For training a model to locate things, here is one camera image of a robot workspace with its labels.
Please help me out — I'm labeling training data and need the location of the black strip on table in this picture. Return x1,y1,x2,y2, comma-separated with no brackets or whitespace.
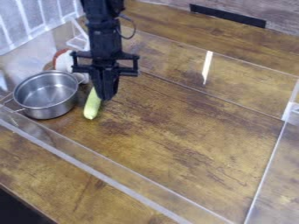
189,3,267,28

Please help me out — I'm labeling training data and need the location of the stainless steel pot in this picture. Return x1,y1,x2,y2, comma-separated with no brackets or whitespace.
0,70,85,120

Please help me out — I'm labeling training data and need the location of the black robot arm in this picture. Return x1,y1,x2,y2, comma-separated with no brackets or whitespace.
69,0,140,101

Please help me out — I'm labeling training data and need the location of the clear acrylic front barrier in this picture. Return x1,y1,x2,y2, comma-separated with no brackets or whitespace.
0,104,233,224

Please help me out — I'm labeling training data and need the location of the green handled metal spoon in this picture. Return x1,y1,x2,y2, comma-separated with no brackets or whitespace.
83,88,101,120

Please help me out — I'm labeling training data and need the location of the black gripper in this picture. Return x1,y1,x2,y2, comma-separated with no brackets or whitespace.
69,51,140,101

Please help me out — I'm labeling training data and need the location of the red and white toy mushroom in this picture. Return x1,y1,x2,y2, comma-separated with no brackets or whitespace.
52,49,89,84

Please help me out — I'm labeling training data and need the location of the clear acrylic right barrier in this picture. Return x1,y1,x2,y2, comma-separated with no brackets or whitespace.
244,80,299,224

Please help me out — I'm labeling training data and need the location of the black cable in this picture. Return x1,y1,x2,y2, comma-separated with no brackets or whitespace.
115,13,137,40

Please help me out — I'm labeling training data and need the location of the clear acrylic barrier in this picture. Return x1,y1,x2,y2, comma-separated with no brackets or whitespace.
244,80,299,224
0,104,233,224

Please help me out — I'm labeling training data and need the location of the clear acrylic stand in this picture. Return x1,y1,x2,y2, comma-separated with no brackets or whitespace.
67,19,89,52

